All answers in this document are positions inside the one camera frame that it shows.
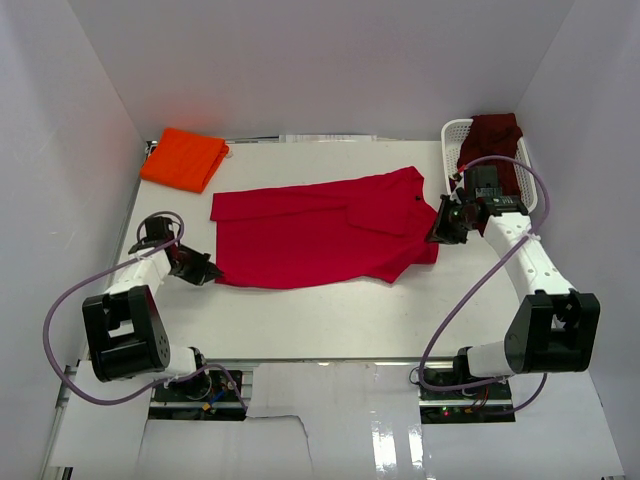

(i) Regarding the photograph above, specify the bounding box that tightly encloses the bright red t shirt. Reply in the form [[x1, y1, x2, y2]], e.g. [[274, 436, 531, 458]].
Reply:
[[210, 166, 439, 289]]

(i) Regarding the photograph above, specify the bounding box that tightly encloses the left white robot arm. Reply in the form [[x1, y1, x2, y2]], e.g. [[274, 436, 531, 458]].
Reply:
[[82, 212, 223, 399]]

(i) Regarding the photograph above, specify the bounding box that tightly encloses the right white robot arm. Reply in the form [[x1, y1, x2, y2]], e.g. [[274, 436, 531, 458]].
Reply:
[[417, 155, 601, 399]]

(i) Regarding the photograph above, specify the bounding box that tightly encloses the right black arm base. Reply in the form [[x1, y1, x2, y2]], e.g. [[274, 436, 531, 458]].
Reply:
[[409, 367, 515, 425]]

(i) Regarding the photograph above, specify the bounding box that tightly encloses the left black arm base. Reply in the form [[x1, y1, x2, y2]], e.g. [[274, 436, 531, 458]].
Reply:
[[148, 368, 252, 422]]

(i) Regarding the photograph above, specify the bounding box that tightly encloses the dark maroon t shirt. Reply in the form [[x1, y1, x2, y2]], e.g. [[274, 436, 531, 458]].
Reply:
[[456, 113, 523, 195]]

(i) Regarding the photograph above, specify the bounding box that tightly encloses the white plastic basket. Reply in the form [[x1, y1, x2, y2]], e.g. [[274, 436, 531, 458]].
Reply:
[[441, 118, 538, 212]]

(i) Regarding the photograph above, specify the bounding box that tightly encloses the folded orange t shirt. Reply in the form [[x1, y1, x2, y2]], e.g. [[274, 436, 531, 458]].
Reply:
[[139, 128, 230, 194]]

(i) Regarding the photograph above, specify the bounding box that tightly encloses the white printed label strip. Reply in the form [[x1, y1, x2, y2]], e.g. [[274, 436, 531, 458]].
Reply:
[[278, 134, 378, 143]]

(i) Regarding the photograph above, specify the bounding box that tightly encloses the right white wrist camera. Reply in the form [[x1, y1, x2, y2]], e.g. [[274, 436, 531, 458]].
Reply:
[[450, 172, 467, 203]]

